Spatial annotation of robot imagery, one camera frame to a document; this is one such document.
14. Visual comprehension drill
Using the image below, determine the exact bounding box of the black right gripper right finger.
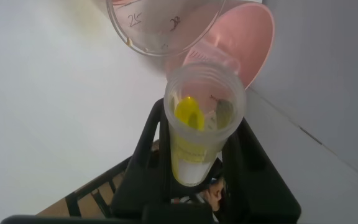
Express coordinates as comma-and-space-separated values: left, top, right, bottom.
211, 118, 302, 224

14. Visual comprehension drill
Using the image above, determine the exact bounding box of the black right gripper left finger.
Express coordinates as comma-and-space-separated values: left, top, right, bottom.
110, 98, 171, 220

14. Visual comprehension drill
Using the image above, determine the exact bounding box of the yellow pigment test tube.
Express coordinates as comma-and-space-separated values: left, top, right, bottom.
163, 61, 247, 187

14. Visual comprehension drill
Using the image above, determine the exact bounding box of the clear plastic measuring beaker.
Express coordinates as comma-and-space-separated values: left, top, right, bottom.
106, 0, 227, 58

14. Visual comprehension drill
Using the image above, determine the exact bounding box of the pink plastic bowl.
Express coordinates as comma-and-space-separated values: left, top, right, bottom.
165, 0, 275, 91

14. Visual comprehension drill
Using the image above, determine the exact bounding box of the black metal frame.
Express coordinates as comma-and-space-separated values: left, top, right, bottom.
64, 155, 134, 218

